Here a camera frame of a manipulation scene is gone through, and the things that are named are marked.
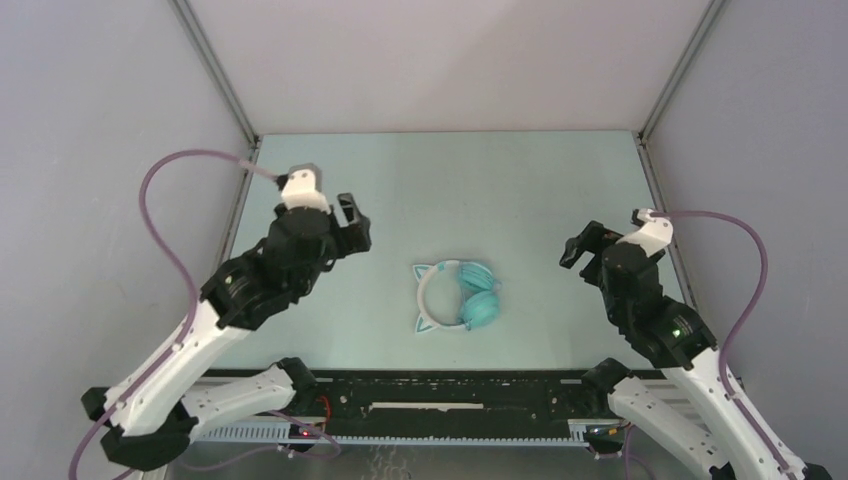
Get teal cat ear headphones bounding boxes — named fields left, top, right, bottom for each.
left=411, top=259, right=502, bottom=334

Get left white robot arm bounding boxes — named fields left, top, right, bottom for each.
left=81, top=193, right=371, bottom=471

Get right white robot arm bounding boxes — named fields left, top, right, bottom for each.
left=559, top=210, right=831, bottom=479

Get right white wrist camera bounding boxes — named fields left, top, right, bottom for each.
left=622, top=208, right=674, bottom=257

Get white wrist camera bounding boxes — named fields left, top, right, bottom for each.
left=276, top=163, right=331, bottom=214
left=622, top=208, right=674, bottom=257

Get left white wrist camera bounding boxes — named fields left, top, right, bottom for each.
left=276, top=163, right=331, bottom=214

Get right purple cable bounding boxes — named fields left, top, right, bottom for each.
left=622, top=209, right=806, bottom=480

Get purple cable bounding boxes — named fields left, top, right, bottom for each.
left=68, top=148, right=342, bottom=480
left=622, top=209, right=806, bottom=480

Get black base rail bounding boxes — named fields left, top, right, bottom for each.
left=254, top=367, right=664, bottom=442

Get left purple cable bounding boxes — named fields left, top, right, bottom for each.
left=68, top=148, right=342, bottom=480

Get white slotted cable duct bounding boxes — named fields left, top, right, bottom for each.
left=198, top=421, right=624, bottom=447

